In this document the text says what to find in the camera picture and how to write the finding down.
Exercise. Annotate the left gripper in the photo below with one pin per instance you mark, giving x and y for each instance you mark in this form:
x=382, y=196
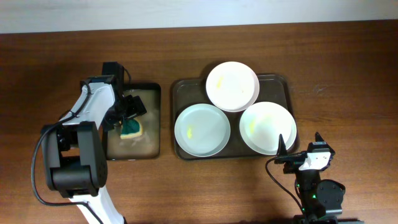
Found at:
x=138, y=107

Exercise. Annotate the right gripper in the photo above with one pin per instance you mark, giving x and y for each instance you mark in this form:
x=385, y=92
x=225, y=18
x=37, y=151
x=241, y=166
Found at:
x=293, y=162

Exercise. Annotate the green and yellow sponge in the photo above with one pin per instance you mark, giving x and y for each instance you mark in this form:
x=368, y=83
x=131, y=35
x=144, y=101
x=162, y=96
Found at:
x=131, y=128

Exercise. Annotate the pale blue plate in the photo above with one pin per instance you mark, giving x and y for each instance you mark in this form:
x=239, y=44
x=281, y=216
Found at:
x=202, y=130

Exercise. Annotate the pale pink plate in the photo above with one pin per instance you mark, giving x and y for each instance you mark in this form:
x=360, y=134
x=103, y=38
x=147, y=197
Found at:
x=232, y=86

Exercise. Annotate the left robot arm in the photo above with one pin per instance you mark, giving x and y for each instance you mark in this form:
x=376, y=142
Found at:
x=75, y=163

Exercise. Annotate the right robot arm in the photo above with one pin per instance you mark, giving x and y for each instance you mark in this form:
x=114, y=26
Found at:
x=320, y=200

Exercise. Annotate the small black water tray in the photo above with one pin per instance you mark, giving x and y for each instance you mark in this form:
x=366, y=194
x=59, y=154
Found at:
x=147, y=145

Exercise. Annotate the pale green plate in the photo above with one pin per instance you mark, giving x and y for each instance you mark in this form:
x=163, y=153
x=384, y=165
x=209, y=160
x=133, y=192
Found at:
x=261, y=125

